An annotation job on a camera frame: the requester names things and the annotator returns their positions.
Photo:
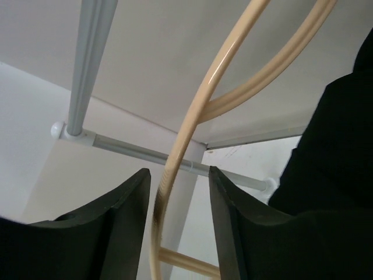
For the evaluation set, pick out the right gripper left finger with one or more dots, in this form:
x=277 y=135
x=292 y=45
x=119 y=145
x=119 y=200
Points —
x=100 y=240

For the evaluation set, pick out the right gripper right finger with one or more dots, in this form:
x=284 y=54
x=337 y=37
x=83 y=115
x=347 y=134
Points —
x=255 y=241

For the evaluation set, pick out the black trousers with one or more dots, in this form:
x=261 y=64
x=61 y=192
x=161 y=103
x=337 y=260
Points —
x=331 y=167

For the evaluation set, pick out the white clothes rack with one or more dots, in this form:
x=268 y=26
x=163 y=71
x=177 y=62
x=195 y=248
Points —
x=94 y=27

